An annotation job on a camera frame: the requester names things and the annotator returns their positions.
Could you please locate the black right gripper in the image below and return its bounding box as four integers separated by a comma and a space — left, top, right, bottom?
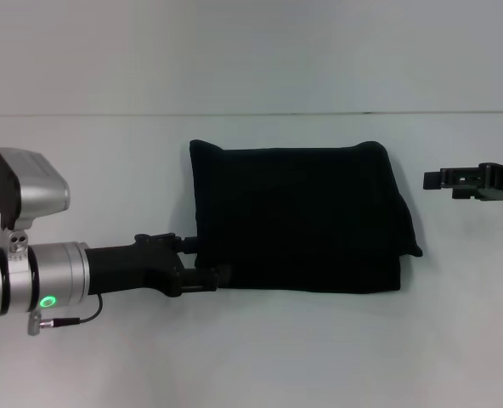
422, 161, 503, 204

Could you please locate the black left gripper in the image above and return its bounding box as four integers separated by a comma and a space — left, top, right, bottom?
83, 231, 232, 299

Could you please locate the black t-shirt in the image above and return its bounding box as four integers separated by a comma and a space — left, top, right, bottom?
189, 139, 424, 296

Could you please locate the left gripper cable with plug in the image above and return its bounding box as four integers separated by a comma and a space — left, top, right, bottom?
25, 292, 105, 337

